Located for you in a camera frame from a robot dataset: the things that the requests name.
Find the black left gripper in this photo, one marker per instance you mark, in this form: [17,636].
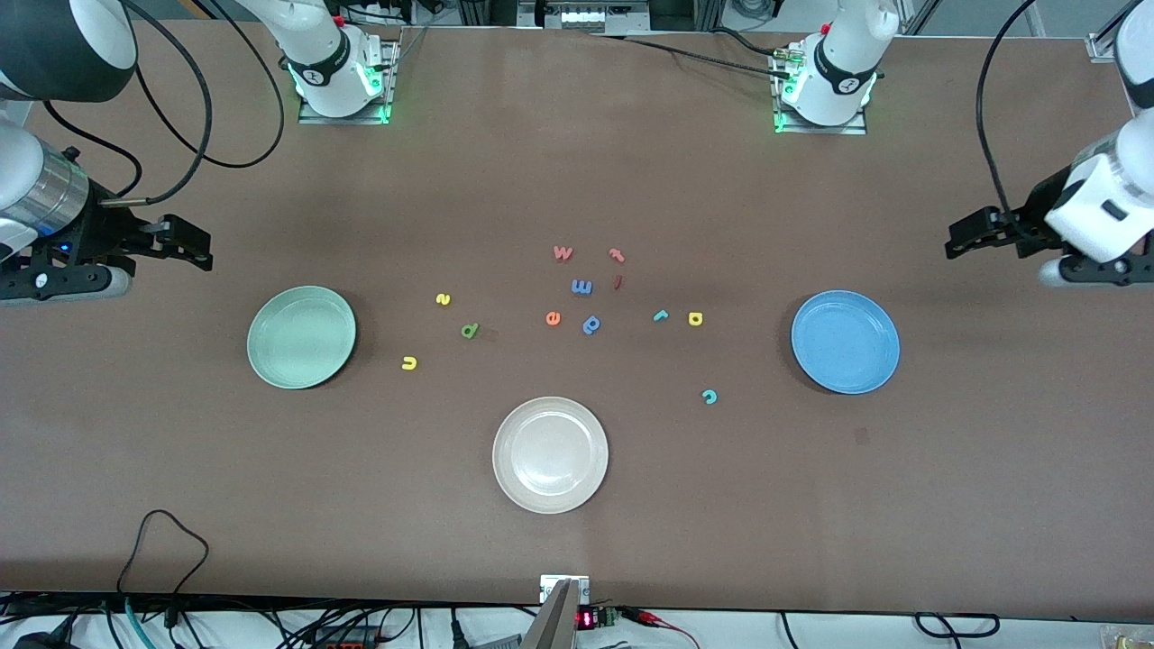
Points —
[1037,219]

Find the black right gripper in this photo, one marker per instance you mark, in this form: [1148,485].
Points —
[96,233]

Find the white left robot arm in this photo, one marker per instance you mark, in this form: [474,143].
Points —
[838,90]

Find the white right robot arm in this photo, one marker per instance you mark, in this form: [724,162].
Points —
[329,90]

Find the green plate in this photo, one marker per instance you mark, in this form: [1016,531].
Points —
[301,338]

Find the blue plate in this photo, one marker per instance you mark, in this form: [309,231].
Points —
[846,342]

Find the blue foam letter m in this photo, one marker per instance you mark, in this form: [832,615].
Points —
[581,287]

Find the blue foam letter p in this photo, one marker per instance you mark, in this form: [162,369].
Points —
[590,327]

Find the white plate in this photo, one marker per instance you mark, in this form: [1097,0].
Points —
[550,455]

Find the grey power strip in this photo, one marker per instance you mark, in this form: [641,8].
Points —
[586,16]

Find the red digit display module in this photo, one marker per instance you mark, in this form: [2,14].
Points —
[588,619]

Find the aluminium frame corner bracket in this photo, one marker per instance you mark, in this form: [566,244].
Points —
[1102,47]

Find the white pole bracket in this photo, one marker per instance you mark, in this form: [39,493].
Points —
[546,586]

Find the grey camera pole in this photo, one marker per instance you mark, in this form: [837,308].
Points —
[552,622]

